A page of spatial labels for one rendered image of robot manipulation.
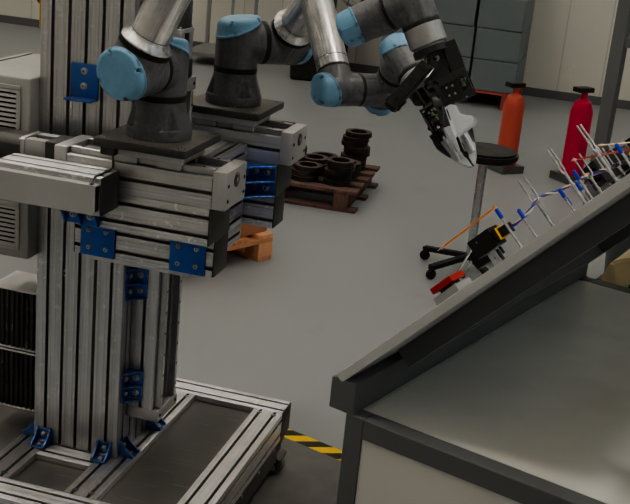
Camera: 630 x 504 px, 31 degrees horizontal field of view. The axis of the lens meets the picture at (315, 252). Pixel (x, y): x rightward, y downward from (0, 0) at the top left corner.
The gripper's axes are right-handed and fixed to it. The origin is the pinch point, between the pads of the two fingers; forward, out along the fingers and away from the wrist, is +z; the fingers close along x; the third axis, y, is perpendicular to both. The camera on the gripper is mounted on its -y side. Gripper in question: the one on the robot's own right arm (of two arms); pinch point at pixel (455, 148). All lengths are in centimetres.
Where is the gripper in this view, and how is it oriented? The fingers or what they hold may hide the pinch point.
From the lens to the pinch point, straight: 219.4
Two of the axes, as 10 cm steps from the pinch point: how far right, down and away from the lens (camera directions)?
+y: 9.1, -3.3, -2.3
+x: 2.0, -1.1, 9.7
